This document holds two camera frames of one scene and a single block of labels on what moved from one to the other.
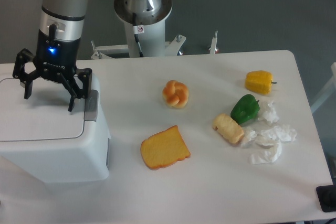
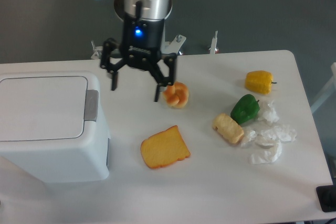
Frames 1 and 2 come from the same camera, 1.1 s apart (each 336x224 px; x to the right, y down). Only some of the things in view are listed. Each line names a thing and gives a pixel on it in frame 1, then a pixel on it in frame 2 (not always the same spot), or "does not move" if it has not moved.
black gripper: [55, 61] -> [143, 40]
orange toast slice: [164, 149] does not move
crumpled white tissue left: [250, 134] does not move
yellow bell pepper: [259, 82] does not move
